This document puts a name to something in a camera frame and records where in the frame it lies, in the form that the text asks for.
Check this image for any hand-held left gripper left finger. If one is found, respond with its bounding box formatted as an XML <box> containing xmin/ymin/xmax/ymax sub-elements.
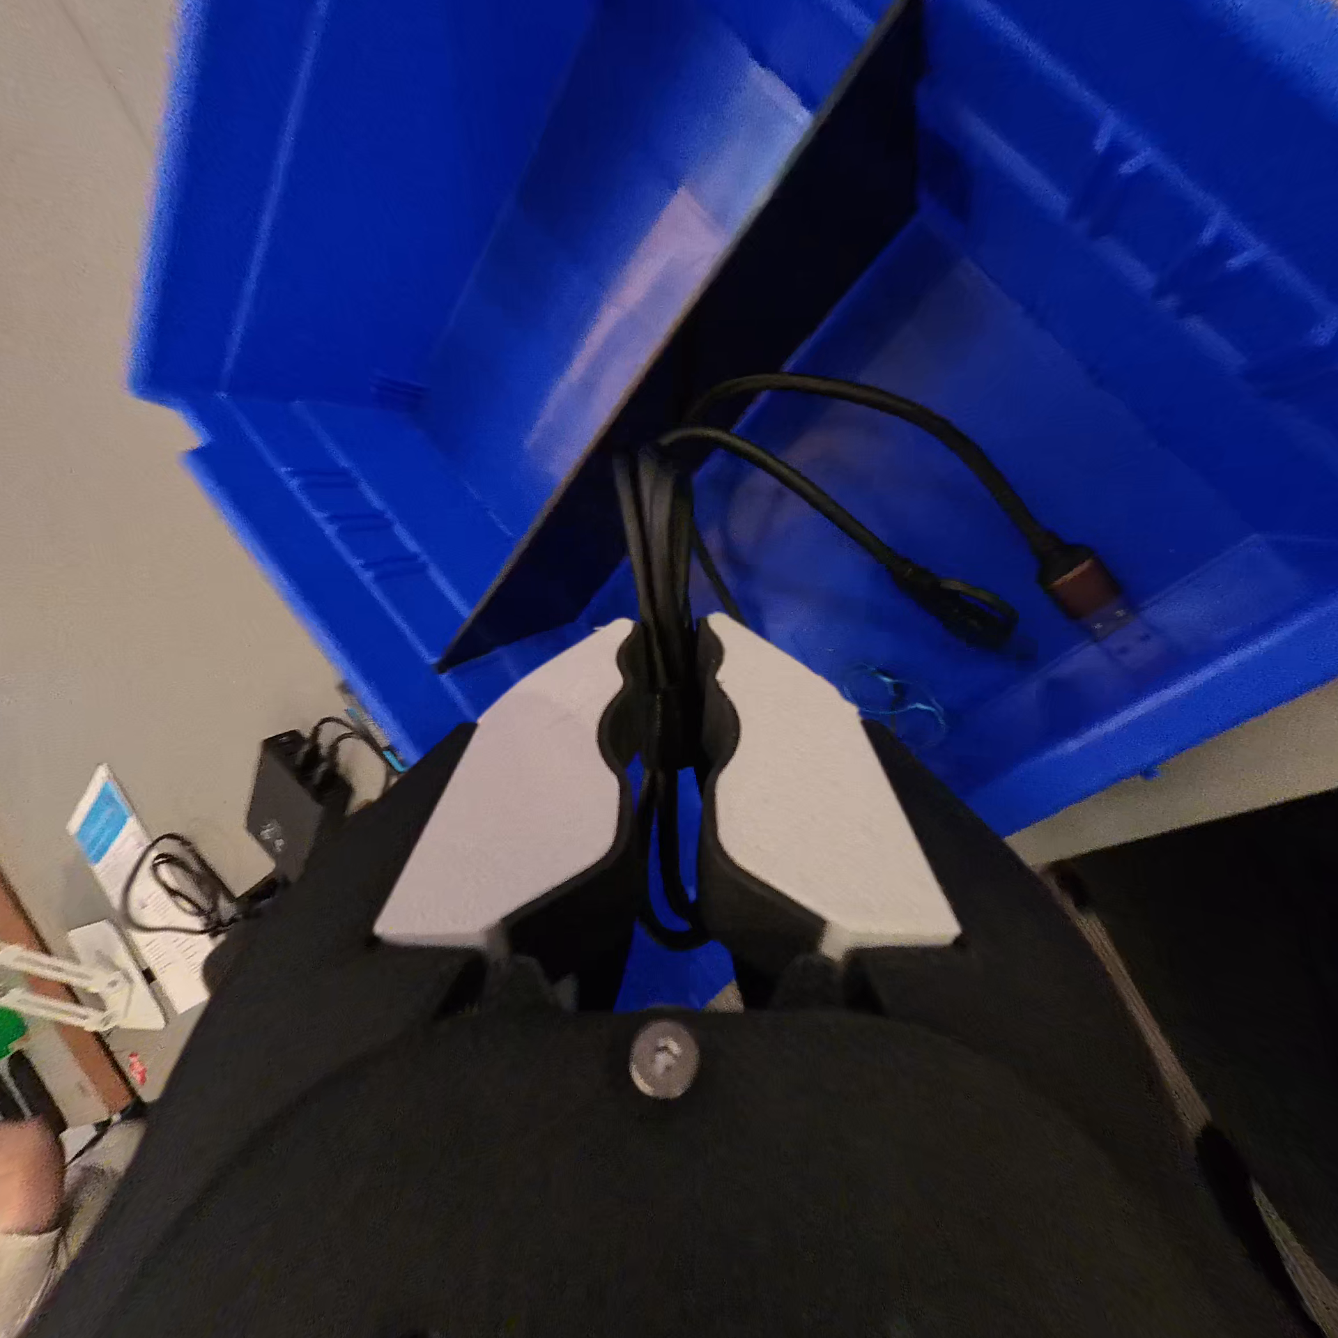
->
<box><xmin>371</xmin><ymin>617</ymin><xmax>643</xmax><ymax>960</ymax></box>

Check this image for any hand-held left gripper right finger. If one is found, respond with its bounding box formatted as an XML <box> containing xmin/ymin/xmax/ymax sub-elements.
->
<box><xmin>697</xmin><ymin>613</ymin><xmax>964</xmax><ymax>960</ymax></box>

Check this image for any braided cable with copper plugs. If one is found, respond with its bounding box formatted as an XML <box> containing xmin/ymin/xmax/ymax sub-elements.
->
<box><xmin>610</xmin><ymin>376</ymin><xmax>1138</xmax><ymax>954</ymax></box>

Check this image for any blue plastic bin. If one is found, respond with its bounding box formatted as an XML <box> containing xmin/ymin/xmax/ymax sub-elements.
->
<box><xmin>126</xmin><ymin>0</ymin><xmax>1338</xmax><ymax>1015</ymax></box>

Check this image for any black power adapter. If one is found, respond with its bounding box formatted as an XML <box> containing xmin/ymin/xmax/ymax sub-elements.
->
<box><xmin>244</xmin><ymin>732</ymin><xmax>350</xmax><ymax>887</ymax></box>

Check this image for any white and blue booklet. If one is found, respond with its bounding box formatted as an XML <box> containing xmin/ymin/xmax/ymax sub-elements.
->
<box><xmin>63</xmin><ymin>764</ymin><xmax>218</xmax><ymax>1017</ymax></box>

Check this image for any black seat with grey edge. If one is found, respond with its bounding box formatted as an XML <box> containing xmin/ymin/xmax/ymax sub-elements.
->
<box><xmin>1045</xmin><ymin>790</ymin><xmax>1338</xmax><ymax>1338</ymax></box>

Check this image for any black bin divider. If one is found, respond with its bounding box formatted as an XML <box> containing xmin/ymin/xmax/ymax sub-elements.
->
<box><xmin>434</xmin><ymin>0</ymin><xmax>927</xmax><ymax>673</ymax></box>

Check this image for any coiled thin black cable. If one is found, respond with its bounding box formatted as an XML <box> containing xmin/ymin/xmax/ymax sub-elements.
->
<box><xmin>123</xmin><ymin>829</ymin><xmax>280</xmax><ymax>933</ymax></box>

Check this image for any white plastic bracket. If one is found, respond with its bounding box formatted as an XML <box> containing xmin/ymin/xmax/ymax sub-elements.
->
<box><xmin>0</xmin><ymin>923</ymin><xmax>167</xmax><ymax>1034</ymax></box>

